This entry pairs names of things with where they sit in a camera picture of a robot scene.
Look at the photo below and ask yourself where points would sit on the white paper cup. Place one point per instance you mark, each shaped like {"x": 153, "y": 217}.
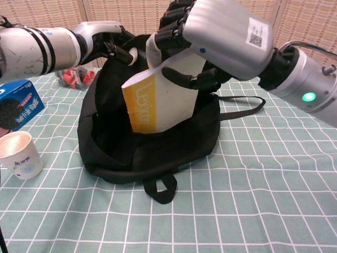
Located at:
{"x": 21, "y": 160}

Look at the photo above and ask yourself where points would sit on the green checked tablecloth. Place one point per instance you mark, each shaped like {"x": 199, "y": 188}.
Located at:
{"x": 237, "y": 210}

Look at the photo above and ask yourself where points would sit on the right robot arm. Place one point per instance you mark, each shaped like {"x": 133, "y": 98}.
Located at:
{"x": 305, "y": 79}

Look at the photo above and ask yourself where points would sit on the clear bag of red caps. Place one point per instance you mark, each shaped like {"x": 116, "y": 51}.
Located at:
{"x": 73, "y": 77}

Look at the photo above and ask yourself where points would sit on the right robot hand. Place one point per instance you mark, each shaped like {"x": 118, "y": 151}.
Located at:
{"x": 226, "y": 39}

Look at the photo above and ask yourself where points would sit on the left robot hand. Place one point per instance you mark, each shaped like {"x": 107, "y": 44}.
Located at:
{"x": 105, "y": 29}

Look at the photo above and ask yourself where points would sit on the yellow and white Lexicon book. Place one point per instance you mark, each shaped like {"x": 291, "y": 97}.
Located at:
{"x": 168, "y": 105}

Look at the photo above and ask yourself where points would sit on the black fabric backpack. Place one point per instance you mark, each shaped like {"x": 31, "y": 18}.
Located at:
{"x": 131, "y": 155}

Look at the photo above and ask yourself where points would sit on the bamboo folding screen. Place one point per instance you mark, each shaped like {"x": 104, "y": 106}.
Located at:
{"x": 126, "y": 13}

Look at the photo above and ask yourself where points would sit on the blue Oreo cookie box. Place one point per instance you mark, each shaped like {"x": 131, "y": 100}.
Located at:
{"x": 18, "y": 105}

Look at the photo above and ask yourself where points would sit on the dark red packet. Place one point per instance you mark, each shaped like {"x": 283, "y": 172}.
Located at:
{"x": 4, "y": 132}

